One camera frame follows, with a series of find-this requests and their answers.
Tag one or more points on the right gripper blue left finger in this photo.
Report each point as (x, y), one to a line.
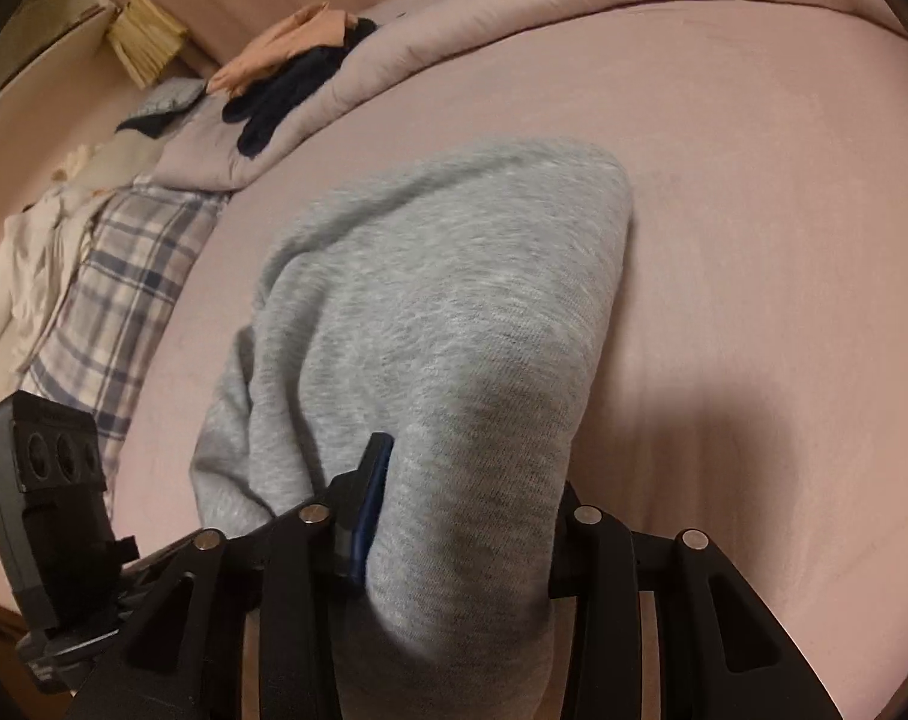
(181, 652)

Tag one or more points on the dark navy garment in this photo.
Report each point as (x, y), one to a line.
(266, 103)

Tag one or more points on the white cream clothes pile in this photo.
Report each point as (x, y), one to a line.
(42, 247)

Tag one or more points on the grey New York sweatshirt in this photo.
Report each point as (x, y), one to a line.
(460, 306)

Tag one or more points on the blue plaid pillow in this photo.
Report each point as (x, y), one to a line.
(97, 355)

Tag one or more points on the pink bed sheet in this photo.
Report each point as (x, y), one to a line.
(755, 381)

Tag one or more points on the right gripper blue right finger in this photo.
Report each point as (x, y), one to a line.
(675, 615)

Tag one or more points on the yellow cloth on shelf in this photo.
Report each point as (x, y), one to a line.
(145, 38)

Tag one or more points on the striped grey folded cloth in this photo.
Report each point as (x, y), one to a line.
(164, 106)

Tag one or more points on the peach pink garment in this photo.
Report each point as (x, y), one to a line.
(315, 25)

